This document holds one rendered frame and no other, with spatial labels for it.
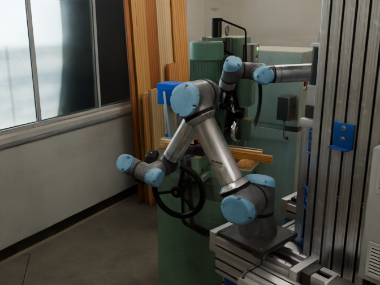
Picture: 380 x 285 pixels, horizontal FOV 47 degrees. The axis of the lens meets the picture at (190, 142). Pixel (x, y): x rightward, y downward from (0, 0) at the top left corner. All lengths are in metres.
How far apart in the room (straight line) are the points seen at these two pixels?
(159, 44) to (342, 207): 2.74
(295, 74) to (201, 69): 0.55
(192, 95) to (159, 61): 2.56
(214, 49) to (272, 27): 2.41
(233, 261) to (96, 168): 2.16
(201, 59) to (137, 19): 1.64
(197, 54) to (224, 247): 0.97
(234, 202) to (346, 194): 0.40
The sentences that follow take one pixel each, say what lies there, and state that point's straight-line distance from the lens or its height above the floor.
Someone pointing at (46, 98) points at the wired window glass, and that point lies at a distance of 3.39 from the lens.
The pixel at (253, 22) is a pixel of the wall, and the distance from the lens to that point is 4.68.
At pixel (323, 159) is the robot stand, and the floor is 1.13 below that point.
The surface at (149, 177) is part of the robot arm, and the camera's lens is 1.73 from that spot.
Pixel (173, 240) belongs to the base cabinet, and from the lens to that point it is 2.50.
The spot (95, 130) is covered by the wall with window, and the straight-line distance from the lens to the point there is 3.67.
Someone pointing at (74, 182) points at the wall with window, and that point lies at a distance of 3.61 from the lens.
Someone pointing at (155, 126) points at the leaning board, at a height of 0.73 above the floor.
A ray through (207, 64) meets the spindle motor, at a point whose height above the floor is 1.40.
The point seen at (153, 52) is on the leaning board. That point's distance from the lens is 3.99.
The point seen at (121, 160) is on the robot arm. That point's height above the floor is 1.07.
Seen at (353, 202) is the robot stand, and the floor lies 1.01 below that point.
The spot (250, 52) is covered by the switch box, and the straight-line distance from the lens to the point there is 2.51.
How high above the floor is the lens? 1.62
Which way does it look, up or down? 16 degrees down
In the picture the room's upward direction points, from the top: straight up
